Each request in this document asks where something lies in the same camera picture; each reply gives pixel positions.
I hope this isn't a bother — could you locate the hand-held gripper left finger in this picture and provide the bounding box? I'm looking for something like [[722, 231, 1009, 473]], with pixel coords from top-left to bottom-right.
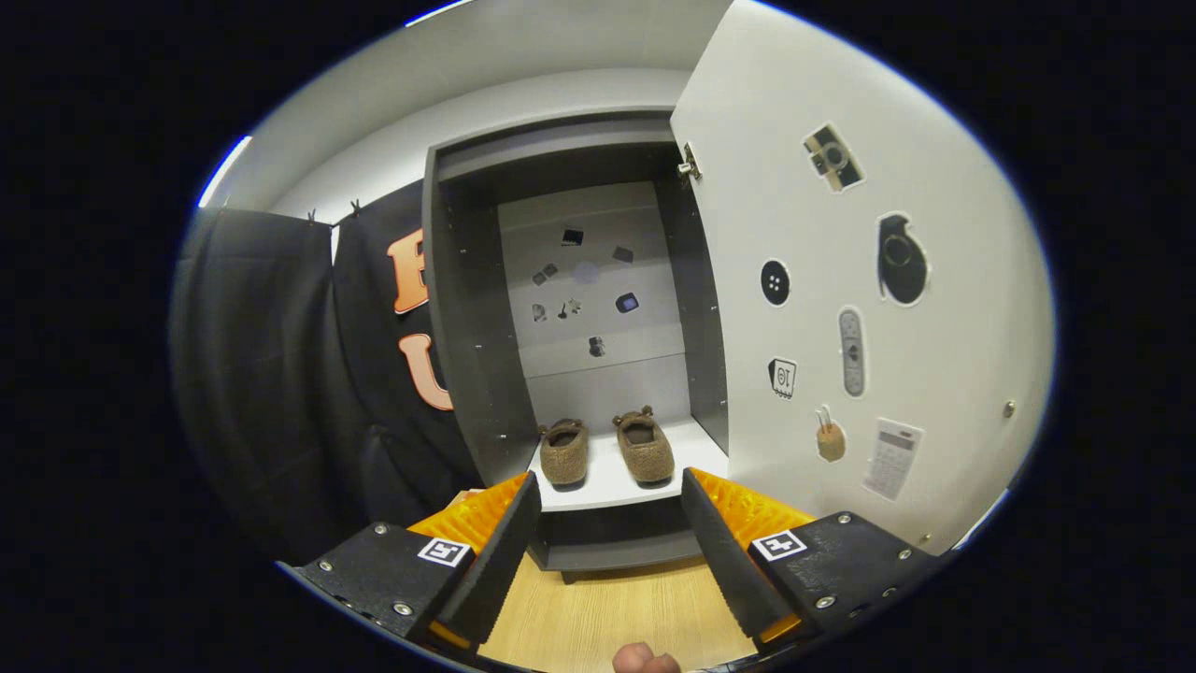
[[278, 472, 543, 663]]

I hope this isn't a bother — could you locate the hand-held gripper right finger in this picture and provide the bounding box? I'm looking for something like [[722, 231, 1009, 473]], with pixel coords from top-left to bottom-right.
[[682, 469, 945, 665]]

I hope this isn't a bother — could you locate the brown fuzzy shoe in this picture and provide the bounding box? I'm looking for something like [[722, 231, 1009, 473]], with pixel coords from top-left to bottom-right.
[[537, 418, 591, 487], [612, 406, 676, 484]]

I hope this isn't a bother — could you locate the dark grey shoe cabinet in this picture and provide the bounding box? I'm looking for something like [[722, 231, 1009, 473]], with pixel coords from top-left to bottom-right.
[[422, 112, 732, 585]]

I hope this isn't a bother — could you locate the beige shoe cabinet door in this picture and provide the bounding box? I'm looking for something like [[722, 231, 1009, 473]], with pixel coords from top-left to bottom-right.
[[670, 0, 1057, 557]]

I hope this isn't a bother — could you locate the black backdrop cloth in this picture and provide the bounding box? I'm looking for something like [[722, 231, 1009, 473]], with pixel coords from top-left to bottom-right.
[[171, 178, 487, 562]]

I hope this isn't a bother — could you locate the narrow ceiling light strip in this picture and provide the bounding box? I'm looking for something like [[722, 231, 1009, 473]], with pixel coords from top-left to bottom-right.
[[198, 136, 253, 208]]

